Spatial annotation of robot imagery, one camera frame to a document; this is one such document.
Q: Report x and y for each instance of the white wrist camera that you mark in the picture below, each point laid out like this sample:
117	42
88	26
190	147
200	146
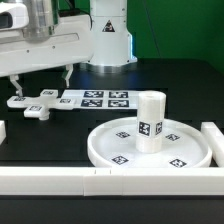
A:
13	16

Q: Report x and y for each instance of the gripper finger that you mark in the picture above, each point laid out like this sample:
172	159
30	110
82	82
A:
67	74
14	80

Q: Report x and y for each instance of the white right rail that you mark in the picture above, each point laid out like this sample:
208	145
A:
215	139

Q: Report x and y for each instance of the white marker plate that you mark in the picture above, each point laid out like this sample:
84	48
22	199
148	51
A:
103	99

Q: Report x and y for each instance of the white front rail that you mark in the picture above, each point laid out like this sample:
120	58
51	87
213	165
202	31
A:
110	181

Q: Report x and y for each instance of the white round table top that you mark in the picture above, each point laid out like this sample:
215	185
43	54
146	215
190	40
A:
113	144

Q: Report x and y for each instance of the white left rail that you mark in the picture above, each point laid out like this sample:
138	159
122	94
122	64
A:
2	131

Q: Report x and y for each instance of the white rail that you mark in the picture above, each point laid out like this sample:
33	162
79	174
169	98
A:
215	139
110	181
2	131

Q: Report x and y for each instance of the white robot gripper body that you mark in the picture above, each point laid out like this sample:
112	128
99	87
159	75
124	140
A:
71	43

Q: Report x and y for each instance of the white cross-shaped table base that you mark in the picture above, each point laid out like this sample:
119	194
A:
39	107

